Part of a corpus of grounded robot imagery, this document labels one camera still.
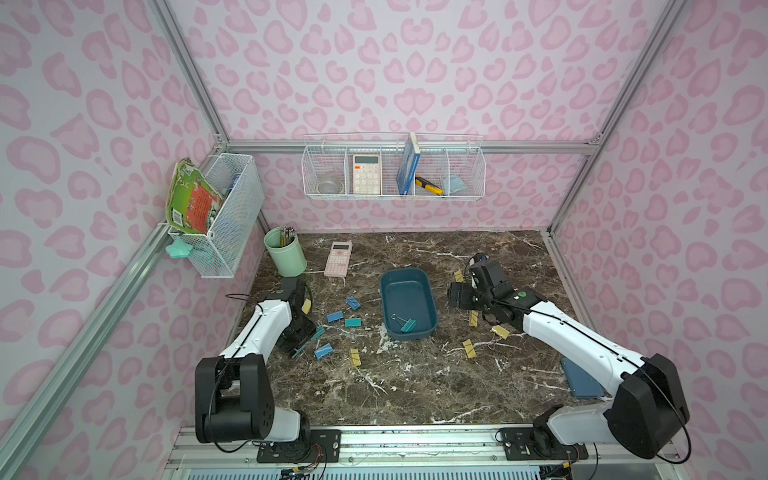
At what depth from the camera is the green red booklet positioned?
68 cm

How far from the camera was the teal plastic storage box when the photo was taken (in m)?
0.94

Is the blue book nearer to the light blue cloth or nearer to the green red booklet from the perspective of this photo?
the light blue cloth

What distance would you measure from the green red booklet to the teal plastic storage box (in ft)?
1.81
